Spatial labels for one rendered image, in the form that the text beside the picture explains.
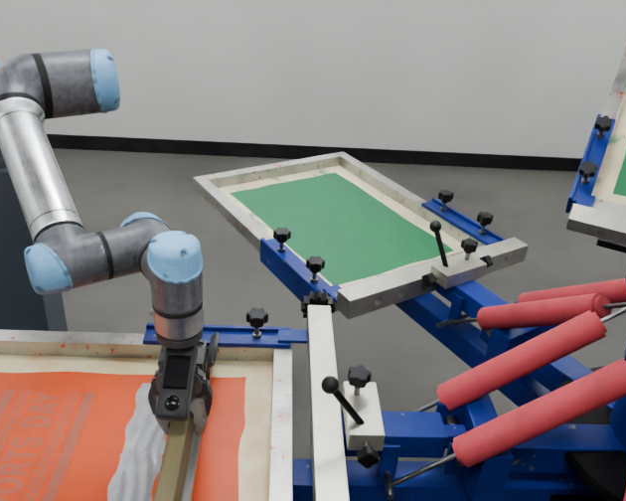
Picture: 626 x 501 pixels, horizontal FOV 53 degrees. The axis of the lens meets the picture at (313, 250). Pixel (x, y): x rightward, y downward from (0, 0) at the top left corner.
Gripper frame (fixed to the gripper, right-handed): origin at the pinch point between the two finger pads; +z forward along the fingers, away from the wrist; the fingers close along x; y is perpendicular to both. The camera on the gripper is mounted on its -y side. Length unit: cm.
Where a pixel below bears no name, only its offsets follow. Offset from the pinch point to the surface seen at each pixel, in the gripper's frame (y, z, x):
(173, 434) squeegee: -5.3, -4.7, 0.5
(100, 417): 8.5, 5.8, 16.2
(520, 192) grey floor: 335, 100, -189
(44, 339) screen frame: 26.3, 2.3, 31.7
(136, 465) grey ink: -2.8, 5.2, 7.4
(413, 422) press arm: 0.3, -2.9, -38.9
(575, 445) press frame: -2, -1, -67
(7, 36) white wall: 380, 21, 176
